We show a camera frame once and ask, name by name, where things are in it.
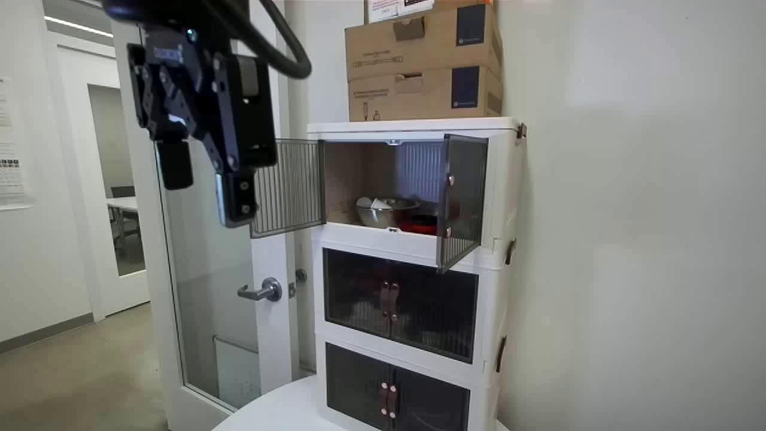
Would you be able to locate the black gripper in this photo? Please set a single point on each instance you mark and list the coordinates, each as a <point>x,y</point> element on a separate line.
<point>200,87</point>

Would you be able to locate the tinted cabinet door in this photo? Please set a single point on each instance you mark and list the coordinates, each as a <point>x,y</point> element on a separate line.
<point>288,188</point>
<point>462,199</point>
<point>433,408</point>
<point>435,314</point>
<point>356,290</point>
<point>356,387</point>

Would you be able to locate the red object in cabinet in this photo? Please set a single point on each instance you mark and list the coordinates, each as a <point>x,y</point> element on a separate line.
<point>421,222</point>

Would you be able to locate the white stacked storage cabinet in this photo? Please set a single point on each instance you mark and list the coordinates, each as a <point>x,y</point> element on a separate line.
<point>495,199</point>

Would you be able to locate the black cabinet side latch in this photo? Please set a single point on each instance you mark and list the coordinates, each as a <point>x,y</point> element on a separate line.
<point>502,355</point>
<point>510,252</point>
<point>520,133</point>

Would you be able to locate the white door with window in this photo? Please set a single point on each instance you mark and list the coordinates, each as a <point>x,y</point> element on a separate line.
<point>85,241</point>

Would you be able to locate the white framed glass door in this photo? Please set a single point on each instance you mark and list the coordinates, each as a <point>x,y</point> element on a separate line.
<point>272,350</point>

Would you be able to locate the brown cardboard box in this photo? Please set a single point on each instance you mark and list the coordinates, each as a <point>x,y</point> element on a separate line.
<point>415,50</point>
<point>415,96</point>

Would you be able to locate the white labelled box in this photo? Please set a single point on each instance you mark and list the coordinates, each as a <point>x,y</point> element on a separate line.
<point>387,8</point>

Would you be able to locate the white paper wall sign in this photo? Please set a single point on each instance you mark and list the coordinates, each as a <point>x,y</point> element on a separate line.
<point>11,145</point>

